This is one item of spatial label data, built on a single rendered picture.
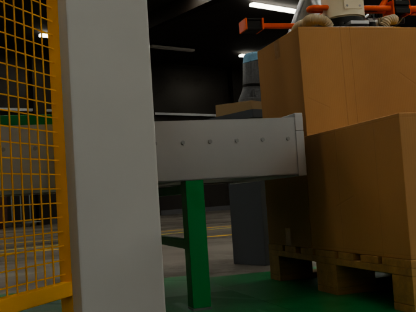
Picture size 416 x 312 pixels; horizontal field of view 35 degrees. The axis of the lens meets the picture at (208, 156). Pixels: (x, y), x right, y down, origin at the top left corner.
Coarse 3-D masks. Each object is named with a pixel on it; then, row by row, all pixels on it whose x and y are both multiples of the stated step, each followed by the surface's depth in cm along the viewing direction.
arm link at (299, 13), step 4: (300, 0) 337; (304, 0) 335; (308, 0) 334; (300, 4) 337; (304, 4) 335; (308, 4) 334; (300, 8) 337; (304, 8) 336; (296, 12) 340; (300, 12) 337; (304, 12) 336; (296, 16) 340; (300, 16) 338; (304, 16) 337; (292, 20) 343; (296, 20) 340
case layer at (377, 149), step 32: (352, 128) 205; (384, 128) 188; (320, 160) 226; (352, 160) 205; (384, 160) 188; (288, 192) 252; (320, 192) 227; (352, 192) 206; (384, 192) 189; (288, 224) 253; (320, 224) 228; (352, 224) 207; (384, 224) 190; (384, 256) 191
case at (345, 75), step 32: (288, 32) 248; (320, 32) 243; (352, 32) 247; (384, 32) 251; (288, 64) 249; (320, 64) 242; (352, 64) 246; (384, 64) 250; (288, 96) 250; (320, 96) 241; (352, 96) 245; (384, 96) 249; (320, 128) 240
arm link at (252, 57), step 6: (246, 54) 343; (252, 54) 341; (246, 60) 342; (252, 60) 340; (246, 66) 342; (252, 66) 340; (258, 66) 339; (246, 72) 342; (252, 72) 340; (258, 72) 339; (246, 78) 342; (252, 78) 340; (258, 78) 339
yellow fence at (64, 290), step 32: (32, 0) 182; (0, 32) 168; (32, 32) 181; (0, 128) 164; (0, 160) 163; (64, 160) 187; (32, 192) 174; (64, 192) 187; (64, 224) 187; (64, 256) 186; (0, 288) 160; (64, 288) 181
